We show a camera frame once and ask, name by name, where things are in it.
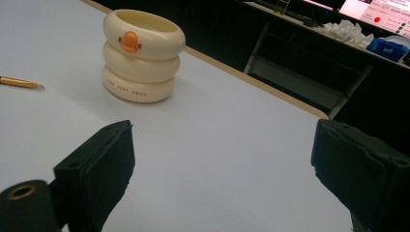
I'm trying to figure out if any cream ringed pen holder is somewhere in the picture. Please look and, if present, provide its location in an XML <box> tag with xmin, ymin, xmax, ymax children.
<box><xmin>102</xmin><ymin>8</ymin><xmax>187</xmax><ymax>104</ymax></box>

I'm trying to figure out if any computer monitor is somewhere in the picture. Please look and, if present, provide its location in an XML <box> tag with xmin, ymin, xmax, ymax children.
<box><xmin>303</xmin><ymin>0</ymin><xmax>410</xmax><ymax>40</ymax></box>

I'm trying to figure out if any grey metal shelf frame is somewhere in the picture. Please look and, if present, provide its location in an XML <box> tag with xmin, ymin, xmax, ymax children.
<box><xmin>243</xmin><ymin>21</ymin><xmax>375</xmax><ymax>121</ymax></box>

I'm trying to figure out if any crumpled white tissue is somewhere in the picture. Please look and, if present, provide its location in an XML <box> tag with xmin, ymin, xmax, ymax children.
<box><xmin>322</xmin><ymin>18</ymin><xmax>375</xmax><ymax>50</ymax></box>

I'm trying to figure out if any dark desk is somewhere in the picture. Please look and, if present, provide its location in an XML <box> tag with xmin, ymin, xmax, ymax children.
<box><xmin>241</xmin><ymin>0</ymin><xmax>410</xmax><ymax>71</ymax></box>

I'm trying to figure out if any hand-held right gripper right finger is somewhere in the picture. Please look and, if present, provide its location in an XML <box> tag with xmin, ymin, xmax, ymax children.
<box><xmin>310</xmin><ymin>118</ymin><xmax>410</xmax><ymax>232</ymax></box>

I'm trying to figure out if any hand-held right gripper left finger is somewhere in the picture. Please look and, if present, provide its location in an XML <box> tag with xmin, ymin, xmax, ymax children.
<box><xmin>53</xmin><ymin>119</ymin><xmax>136</xmax><ymax>232</ymax></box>

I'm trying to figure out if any blue tissue pack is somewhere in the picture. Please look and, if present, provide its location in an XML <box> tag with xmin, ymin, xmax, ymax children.
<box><xmin>366</xmin><ymin>37</ymin><xmax>410</xmax><ymax>63</ymax></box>

